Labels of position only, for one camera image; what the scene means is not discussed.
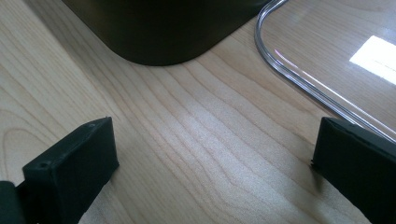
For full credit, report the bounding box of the clear plastic tray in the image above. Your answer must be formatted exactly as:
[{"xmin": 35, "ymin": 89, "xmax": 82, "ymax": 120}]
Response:
[{"xmin": 254, "ymin": 0, "xmax": 396, "ymax": 145}]

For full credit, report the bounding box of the black container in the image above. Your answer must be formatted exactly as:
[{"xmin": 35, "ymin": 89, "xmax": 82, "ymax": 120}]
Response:
[{"xmin": 61, "ymin": 0, "xmax": 273, "ymax": 66}]

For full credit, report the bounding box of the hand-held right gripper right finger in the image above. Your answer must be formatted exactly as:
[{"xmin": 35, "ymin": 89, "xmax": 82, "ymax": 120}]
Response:
[{"xmin": 310, "ymin": 116, "xmax": 396, "ymax": 224}]

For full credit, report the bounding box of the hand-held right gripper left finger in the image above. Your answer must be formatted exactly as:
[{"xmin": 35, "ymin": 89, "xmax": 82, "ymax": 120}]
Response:
[{"xmin": 16, "ymin": 116, "xmax": 120, "ymax": 224}]

